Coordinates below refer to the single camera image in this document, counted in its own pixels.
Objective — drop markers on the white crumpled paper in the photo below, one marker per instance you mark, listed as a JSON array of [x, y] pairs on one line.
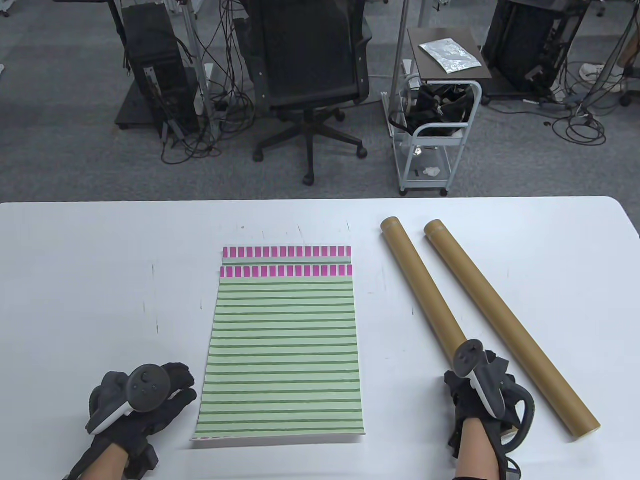
[[431, 172]]

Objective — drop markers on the white metal utility cart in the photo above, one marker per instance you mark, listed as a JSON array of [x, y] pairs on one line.
[[407, 165]]

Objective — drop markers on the brown side table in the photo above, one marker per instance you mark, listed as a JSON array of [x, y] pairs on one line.
[[425, 60]]

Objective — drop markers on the person's left hand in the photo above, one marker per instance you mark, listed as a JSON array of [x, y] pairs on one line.
[[155, 422]]

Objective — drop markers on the brown cardboard mailing tube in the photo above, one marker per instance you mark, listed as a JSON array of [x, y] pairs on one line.
[[420, 280], [500, 315]]

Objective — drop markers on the person's right hand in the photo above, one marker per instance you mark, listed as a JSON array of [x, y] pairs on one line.
[[461, 402]]

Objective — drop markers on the grey and white hand controller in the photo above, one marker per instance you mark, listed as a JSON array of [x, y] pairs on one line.
[[470, 357], [147, 387]]

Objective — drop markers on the silver foil bag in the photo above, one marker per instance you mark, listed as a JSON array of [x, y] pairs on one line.
[[450, 55]]

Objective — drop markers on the silver aluminium frame post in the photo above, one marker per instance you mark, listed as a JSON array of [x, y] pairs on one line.
[[192, 30], [401, 30]]

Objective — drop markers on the person's right forearm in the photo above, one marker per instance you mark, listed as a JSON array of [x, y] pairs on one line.
[[477, 450]]

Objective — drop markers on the black computer tower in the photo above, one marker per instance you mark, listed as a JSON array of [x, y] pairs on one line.
[[150, 45], [525, 40]]

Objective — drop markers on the person's left forearm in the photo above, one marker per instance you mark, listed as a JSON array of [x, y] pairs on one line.
[[95, 465]]

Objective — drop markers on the white power strip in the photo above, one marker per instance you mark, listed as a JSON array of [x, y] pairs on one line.
[[207, 85]]

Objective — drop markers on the green striped paper sheet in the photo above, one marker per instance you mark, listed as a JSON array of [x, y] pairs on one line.
[[285, 350], [285, 251]]

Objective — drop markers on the black mesh office chair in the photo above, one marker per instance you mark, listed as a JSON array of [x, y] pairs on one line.
[[310, 50]]

